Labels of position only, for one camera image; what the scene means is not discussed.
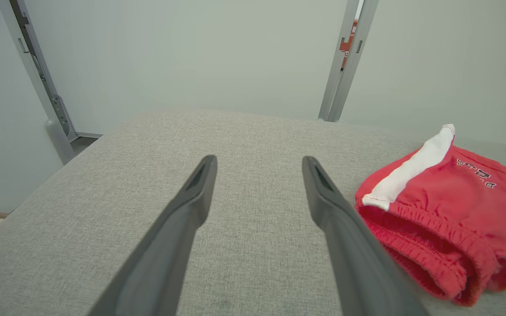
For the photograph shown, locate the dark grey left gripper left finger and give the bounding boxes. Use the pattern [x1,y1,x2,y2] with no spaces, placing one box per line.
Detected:
[87,154,217,316]

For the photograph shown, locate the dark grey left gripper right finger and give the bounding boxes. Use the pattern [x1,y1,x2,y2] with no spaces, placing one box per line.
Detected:
[302,156,431,316]

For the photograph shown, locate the red shorts with white stripe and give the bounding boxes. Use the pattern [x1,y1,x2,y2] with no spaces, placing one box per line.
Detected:
[354,124,506,308]

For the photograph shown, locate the grey aluminium partition post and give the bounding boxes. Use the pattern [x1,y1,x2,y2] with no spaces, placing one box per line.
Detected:
[318,0,380,122]
[0,0,79,165]

